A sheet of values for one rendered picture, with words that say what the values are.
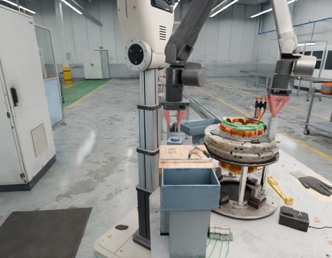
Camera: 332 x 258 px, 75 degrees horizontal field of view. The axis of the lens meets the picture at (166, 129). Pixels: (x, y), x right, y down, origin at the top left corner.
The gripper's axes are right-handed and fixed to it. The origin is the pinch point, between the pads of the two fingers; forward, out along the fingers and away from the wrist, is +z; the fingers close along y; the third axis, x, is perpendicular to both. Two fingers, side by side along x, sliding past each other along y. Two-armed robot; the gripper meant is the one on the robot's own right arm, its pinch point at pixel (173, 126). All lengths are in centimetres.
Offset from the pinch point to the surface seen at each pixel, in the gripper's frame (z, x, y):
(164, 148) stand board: 12.1, 8.5, -3.0
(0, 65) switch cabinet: -14, 142, -153
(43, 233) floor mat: 119, 74, -103
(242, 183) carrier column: 26.0, 4.2, 29.1
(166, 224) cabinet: 35.5, -8.0, -2.5
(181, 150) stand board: 12.1, 5.7, 3.6
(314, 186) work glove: 39, 20, 73
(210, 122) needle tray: 15, 52, 26
